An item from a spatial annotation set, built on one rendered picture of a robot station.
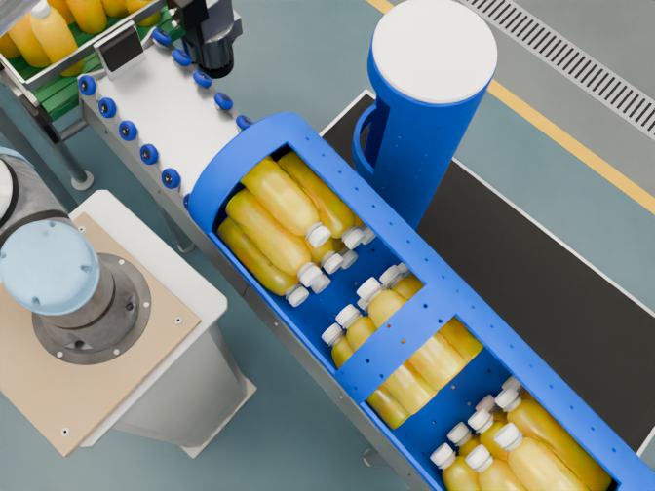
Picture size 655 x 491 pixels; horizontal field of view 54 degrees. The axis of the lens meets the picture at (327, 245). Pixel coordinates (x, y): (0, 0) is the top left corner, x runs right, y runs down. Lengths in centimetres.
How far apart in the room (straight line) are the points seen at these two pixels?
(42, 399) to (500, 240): 163
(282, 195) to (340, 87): 158
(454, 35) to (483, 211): 94
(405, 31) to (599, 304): 125
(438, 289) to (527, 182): 160
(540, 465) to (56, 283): 74
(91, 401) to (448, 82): 95
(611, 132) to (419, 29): 148
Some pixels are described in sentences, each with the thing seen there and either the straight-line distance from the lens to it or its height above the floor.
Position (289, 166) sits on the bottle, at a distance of 117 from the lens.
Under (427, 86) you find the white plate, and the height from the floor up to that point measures 104.
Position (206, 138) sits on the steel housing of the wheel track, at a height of 93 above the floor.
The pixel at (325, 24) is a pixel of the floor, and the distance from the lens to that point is 282.
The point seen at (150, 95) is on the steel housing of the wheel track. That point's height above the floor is 93.
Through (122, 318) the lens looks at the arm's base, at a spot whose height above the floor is 120.
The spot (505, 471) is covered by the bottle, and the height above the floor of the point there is 113.
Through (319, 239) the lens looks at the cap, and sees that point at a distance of 109.
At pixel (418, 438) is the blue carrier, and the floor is 99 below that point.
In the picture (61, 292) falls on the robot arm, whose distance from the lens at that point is 90.
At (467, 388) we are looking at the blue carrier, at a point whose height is 97.
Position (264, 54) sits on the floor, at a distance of 273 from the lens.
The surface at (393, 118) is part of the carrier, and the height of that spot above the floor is 93.
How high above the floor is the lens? 220
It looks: 70 degrees down
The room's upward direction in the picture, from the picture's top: 9 degrees clockwise
